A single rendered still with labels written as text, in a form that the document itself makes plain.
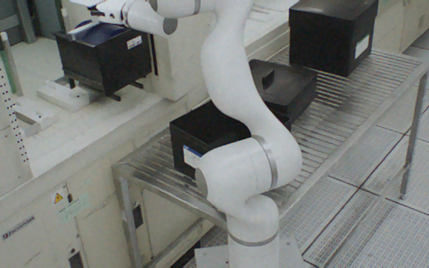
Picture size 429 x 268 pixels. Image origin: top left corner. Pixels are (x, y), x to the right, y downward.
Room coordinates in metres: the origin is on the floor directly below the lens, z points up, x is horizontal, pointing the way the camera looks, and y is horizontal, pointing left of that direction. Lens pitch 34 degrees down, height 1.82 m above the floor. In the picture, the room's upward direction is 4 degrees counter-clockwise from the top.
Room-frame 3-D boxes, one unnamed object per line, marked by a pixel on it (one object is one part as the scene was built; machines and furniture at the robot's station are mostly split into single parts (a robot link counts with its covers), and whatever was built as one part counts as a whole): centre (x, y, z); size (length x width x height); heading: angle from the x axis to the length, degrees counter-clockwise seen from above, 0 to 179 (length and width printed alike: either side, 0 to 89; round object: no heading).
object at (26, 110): (1.57, 0.67, 0.89); 0.22 x 0.21 x 0.04; 50
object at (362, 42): (2.15, -0.53, 0.89); 0.29 x 0.29 x 0.25; 53
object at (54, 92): (1.77, 0.50, 0.89); 0.22 x 0.21 x 0.04; 50
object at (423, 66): (1.75, -0.30, 0.38); 1.30 x 0.60 x 0.76; 140
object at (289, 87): (1.79, -0.21, 0.83); 0.29 x 0.29 x 0.13; 57
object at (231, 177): (0.91, -0.05, 1.07); 0.19 x 0.12 x 0.24; 112
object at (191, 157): (1.41, -0.05, 0.85); 0.28 x 0.28 x 0.17; 42
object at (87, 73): (1.64, 0.34, 1.11); 0.24 x 0.20 x 0.32; 139
